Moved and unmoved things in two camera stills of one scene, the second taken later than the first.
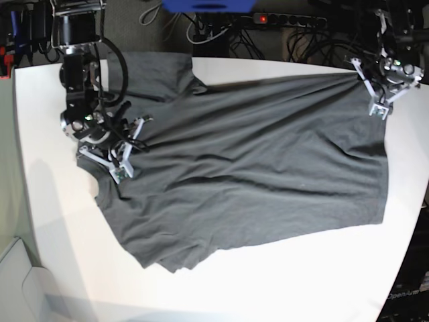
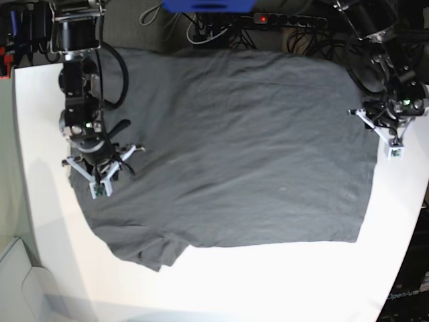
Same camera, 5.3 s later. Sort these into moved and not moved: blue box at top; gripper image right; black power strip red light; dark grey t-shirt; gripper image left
Moved: gripper image right; gripper image left; dark grey t-shirt
Not moved: blue box at top; black power strip red light
